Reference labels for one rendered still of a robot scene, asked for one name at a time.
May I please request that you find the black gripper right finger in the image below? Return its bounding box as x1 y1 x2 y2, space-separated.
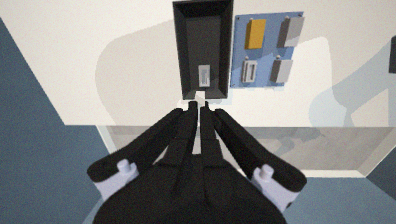
199 91 307 213

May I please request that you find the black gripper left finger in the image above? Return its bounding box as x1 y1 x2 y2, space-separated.
87 91 200 208

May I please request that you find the yellow-orange block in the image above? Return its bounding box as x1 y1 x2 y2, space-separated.
244 19 266 49

